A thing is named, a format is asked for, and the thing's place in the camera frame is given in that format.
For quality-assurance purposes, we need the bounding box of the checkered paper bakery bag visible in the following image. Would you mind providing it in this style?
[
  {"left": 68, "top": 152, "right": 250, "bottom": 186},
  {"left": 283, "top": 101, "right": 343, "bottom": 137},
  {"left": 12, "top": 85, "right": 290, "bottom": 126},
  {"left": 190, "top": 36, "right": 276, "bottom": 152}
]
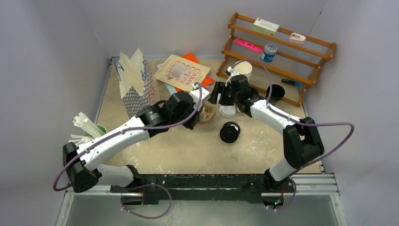
[{"left": 114, "top": 48, "right": 159, "bottom": 118}]

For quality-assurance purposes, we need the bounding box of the white green box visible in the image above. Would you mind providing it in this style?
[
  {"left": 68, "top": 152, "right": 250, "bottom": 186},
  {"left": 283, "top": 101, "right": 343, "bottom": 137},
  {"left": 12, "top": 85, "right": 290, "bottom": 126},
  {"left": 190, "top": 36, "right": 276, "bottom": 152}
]
[{"left": 252, "top": 18, "right": 279, "bottom": 37}]

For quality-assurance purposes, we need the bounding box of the green cup holder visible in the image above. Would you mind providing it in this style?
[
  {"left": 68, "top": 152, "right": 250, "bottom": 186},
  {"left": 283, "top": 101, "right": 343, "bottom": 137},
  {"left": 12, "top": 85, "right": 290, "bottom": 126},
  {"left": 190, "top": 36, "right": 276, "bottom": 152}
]
[{"left": 88, "top": 124, "right": 107, "bottom": 138}]

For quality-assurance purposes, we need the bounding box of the black paper cup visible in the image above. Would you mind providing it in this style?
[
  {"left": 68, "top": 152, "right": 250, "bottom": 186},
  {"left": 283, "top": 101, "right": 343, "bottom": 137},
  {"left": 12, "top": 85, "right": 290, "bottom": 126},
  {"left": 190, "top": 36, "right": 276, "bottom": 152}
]
[{"left": 265, "top": 84, "right": 286, "bottom": 105}]

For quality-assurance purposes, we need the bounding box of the pink highlighter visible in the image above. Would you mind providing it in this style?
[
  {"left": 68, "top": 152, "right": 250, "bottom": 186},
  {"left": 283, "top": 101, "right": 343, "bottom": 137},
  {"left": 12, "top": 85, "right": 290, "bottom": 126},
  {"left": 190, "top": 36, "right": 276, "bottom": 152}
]
[{"left": 234, "top": 38, "right": 263, "bottom": 53}]

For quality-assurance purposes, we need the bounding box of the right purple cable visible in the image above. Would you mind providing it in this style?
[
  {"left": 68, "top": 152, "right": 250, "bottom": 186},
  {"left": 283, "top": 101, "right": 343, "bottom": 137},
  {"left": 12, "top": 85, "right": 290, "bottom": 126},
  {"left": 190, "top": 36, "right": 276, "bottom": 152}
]
[{"left": 226, "top": 59, "right": 355, "bottom": 213}]

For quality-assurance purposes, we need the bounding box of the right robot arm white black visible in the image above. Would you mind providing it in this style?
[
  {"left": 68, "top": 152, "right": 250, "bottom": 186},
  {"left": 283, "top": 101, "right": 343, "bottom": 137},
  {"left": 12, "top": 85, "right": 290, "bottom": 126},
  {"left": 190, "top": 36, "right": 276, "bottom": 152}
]
[{"left": 209, "top": 75, "right": 325, "bottom": 192}]

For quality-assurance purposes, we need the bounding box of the two-cup pulp cup carrier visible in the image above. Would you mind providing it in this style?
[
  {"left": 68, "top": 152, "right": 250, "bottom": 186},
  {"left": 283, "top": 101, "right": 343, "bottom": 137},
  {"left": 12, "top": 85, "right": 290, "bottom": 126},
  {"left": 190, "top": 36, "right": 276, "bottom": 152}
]
[{"left": 199, "top": 102, "right": 216, "bottom": 124}]

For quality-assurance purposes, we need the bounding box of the blue white jar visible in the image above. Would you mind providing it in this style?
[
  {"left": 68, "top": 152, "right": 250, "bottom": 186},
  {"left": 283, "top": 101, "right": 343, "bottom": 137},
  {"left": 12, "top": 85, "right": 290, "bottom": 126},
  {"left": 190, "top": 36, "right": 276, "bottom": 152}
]
[{"left": 261, "top": 43, "right": 278, "bottom": 63}]

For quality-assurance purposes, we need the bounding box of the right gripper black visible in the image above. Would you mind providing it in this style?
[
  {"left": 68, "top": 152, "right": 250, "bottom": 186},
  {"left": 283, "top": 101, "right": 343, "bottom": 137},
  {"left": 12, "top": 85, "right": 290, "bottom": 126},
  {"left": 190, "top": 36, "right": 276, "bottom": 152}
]
[{"left": 208, "top": 81, "right": 241, "bottom": 106}]

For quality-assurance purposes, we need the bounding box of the cakes recipe book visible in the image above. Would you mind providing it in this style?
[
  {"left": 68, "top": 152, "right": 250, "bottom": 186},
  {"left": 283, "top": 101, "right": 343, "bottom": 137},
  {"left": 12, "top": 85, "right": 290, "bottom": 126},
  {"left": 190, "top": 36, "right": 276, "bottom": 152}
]
[{"left": 155, "top": 55, "right": 210, "bottom": 91}]

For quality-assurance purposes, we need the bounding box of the pink white tape dispenser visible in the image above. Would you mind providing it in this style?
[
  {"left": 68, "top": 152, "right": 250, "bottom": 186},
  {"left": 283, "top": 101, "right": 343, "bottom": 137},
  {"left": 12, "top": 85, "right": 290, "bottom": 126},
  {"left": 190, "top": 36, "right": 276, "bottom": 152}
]
[{"left": 289, "top": 32, "right": 306, "bottom": 45}]

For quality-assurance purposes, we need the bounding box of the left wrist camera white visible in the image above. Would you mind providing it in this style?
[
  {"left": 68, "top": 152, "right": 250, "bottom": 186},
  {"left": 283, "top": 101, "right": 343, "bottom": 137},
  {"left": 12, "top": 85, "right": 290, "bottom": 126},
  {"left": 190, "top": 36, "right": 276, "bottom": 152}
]
[{"left": 189, "top": 89, "right": 210, "bottom": 109}]

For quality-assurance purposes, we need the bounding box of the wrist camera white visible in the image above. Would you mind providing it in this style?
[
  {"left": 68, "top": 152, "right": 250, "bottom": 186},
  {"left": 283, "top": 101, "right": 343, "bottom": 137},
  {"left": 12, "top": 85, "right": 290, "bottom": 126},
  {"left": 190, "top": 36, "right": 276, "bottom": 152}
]
[
  {"left": 226, "top": 66, "right": 240, "bottom": 83},
  {"left": 189, "top": 89, "right": 210, "bottom": 109}
]

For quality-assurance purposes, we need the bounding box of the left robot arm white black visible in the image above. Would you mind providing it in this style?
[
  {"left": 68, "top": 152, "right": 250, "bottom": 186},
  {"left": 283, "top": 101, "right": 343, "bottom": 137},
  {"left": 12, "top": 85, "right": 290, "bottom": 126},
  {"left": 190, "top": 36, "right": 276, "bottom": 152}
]
[{"left": 62, "top": 88, "right": 210, "bottom": 193}]

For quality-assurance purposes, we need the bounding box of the wooden shelf rack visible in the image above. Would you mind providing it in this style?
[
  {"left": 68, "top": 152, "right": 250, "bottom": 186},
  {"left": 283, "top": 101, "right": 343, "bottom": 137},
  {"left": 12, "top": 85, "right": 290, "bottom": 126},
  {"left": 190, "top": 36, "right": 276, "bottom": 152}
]
[{"left": 216, "top": 12, "right": 336, "bottom": 107}]

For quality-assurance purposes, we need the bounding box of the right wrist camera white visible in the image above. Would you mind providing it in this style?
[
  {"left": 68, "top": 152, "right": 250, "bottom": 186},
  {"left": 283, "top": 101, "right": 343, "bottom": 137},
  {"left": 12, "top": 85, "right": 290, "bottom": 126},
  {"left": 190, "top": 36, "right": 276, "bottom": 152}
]
[{"left": 226, "top": 66, "right": 240, "bottom": 83}]

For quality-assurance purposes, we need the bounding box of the stack of black lids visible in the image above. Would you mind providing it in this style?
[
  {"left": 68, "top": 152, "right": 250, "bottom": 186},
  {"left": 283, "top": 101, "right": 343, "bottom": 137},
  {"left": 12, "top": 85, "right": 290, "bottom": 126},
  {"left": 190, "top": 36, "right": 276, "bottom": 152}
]
[{"left": 219, "top": 121, "right": 240, "bottom": 144}]

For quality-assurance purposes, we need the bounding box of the white cup lid lower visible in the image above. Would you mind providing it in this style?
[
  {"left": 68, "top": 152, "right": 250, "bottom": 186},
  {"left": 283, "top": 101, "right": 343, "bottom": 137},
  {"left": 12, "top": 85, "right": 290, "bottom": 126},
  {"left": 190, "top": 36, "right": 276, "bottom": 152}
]
[{"left": 219, "top": 105, "right": 237, "bottom": 118}]

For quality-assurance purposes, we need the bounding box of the black blue marker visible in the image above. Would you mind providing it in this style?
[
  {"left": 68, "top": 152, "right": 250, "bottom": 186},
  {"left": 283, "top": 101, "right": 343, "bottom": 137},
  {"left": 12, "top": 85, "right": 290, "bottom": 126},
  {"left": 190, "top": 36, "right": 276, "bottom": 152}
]
[{"left": 281, "top": 79, "right": 301, "bottom": 87}]

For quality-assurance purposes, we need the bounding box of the stack of white paper cups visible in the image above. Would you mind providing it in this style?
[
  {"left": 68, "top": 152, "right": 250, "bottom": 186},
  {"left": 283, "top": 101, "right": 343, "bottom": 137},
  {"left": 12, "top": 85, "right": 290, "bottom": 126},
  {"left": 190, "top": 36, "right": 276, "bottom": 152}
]
[{"left": 232, "top": 61, "right": 253, "bottom": 80}]

